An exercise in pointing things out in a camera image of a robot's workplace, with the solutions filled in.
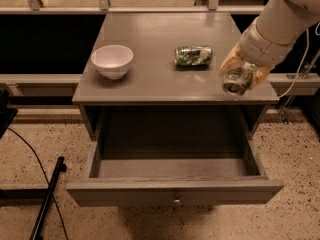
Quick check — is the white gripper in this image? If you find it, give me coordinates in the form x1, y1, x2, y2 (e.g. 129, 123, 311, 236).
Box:
218, 19, 294, 90

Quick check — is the crushed green 7up can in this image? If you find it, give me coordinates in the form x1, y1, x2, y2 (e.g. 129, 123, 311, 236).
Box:
222, 62, 255, 96

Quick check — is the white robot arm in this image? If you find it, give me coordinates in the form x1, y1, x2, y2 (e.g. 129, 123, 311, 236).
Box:
219, 0, 320, 89

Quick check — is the crushed green can on counter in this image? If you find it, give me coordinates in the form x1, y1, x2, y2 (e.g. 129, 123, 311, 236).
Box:
175, 46, 213, 66

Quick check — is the grey open top drawer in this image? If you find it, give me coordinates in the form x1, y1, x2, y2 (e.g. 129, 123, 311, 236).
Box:
67, 107, 284, 206

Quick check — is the grey wooden cabinet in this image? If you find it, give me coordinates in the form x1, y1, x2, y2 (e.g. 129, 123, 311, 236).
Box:
71, 12, 279, 142

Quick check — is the white ceramic bowl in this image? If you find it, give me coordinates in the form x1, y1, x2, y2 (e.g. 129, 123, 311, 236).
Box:
91, 45, 134, 80

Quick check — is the black stand leg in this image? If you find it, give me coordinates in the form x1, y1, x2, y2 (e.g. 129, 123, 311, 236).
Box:
30, 156, 66, 240

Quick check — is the black box at left edge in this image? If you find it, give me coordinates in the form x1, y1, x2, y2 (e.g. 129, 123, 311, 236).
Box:
0, 89, 18, 139

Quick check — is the white cable at right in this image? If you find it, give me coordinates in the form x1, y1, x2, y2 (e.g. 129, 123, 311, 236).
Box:
278, 22, 320, 100

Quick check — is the black cable on floor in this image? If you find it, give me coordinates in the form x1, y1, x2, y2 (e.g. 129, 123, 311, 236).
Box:
6, 127, 69, 240

